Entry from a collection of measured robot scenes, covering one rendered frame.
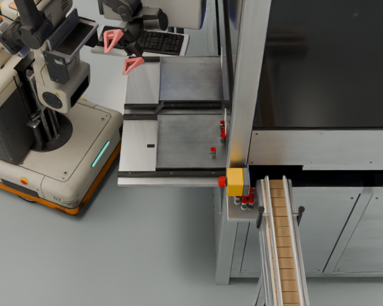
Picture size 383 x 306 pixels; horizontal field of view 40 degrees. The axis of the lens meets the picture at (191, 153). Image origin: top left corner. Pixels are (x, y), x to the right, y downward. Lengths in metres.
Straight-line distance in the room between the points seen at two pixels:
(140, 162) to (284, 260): 0.66
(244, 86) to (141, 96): 0.78
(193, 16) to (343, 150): 1.12
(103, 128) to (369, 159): 1.55
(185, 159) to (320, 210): 0.57
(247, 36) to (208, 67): 0.95
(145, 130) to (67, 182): 0.76
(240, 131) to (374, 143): 0.45
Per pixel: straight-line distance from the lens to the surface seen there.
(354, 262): 2.61
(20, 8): 1.95
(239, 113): 1.63
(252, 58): 1.47
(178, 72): 2.32
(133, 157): 2.03
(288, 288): 1.73
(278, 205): 1.86
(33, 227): 2.98
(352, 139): 1.80
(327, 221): 2.24
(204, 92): 2.24
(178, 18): 2.63
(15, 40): 2.08
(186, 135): 2.08
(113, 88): 3.53
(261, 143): 1.75
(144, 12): 1.70
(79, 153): 2.84
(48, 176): 2.79
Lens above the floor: 2.49
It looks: 53 degrees down
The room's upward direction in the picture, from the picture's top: 1 degrees clockwise
